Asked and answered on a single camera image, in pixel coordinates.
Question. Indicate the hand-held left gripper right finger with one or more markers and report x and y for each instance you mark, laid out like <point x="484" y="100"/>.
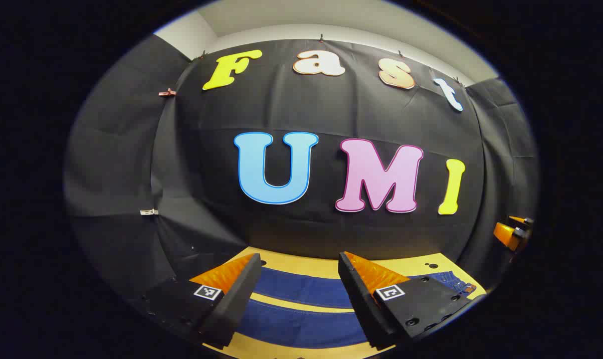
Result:
<point x="361" y="304"/>

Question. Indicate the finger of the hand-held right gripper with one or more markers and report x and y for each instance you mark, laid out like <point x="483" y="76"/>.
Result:
<point x="523" y="220"/>
<point x="505" y="235"/>

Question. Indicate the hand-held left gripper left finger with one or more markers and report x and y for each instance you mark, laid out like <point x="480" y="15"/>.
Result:
<point x="236" y="304"/>

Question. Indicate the blue denim jeans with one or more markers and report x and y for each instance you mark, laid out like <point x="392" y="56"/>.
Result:
<point x="301" y="289"/>

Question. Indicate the black backdrop cloth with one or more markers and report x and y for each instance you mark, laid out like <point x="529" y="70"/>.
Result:
<point x="306" y="239"/>

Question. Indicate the white cloth clip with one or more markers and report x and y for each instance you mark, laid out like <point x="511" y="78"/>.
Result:
<point x="149" y="212"/>

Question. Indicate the pink cloth clip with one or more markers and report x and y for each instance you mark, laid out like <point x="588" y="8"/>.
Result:
<point x="167" y="92"/>

